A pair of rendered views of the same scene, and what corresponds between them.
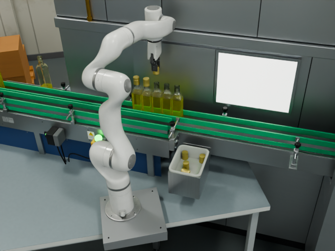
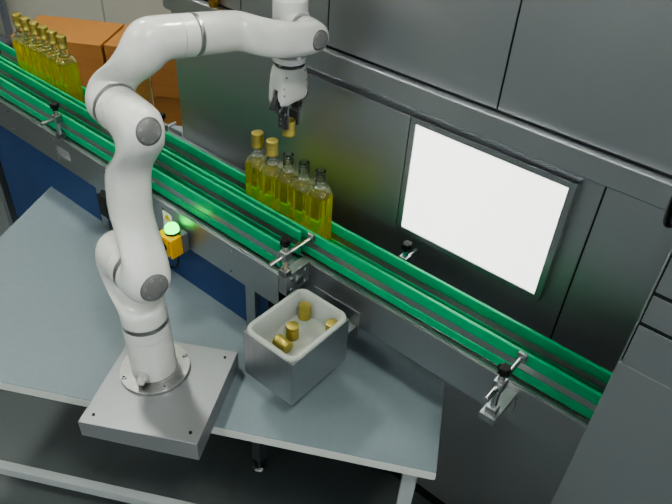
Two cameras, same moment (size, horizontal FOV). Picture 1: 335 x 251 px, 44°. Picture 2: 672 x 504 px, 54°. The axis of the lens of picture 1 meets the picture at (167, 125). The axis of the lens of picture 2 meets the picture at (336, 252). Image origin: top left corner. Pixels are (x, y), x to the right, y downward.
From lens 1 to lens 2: 0.83 m
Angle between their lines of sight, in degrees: 15
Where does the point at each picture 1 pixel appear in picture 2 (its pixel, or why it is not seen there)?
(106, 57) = (122, 61)
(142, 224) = (165, 413)
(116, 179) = (131, 312)
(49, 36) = not seen: hidden behind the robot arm
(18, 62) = not seen: hidden behind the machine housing
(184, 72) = (352, 149)
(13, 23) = not seen: hidden behind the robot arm
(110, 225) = (113, 394)
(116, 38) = (151, 27)
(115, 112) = (129, 181)
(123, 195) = (144, 347)
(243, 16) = (474, 56)
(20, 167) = (60, 240)
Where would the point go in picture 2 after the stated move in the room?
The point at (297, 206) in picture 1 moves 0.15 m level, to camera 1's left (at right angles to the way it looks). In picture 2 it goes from (529, 491) to (480, 474)
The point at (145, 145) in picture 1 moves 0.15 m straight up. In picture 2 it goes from (243, 267) to (241, 225)
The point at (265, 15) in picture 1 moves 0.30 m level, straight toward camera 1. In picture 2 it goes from (519, 64) to (453, 113)
